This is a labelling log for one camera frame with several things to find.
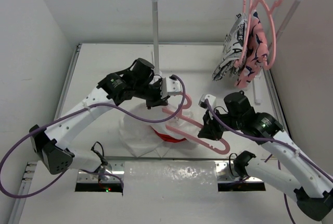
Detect white t shirt red print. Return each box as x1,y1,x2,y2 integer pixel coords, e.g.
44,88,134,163
119,115,197,157

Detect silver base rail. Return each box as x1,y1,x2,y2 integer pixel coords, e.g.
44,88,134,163
76,159,264,192

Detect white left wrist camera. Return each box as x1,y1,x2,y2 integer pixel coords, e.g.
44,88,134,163
161,78,182,98

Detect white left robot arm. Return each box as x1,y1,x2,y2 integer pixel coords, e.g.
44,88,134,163
29,58,175,175

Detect empty pink hanger right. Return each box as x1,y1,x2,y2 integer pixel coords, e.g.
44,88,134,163
257,0,283,70

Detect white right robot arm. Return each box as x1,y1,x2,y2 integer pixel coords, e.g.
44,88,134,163
198,91,332,221

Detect pink hanger with newsprint shirt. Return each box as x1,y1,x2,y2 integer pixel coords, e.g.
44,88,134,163
234,0,253,68

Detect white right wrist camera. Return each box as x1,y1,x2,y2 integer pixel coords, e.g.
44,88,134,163
198,94,216,109

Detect black white newsprint shirt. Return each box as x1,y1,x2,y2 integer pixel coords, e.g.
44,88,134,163
212,13,247,81

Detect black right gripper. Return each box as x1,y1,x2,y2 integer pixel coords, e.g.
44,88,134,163
197,106,241,141

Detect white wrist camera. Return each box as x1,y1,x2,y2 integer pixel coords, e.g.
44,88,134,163
198,94,216,109
161,78,182,98

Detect pink navy patterned shirt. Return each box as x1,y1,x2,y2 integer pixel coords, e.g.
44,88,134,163
236,10,269,89

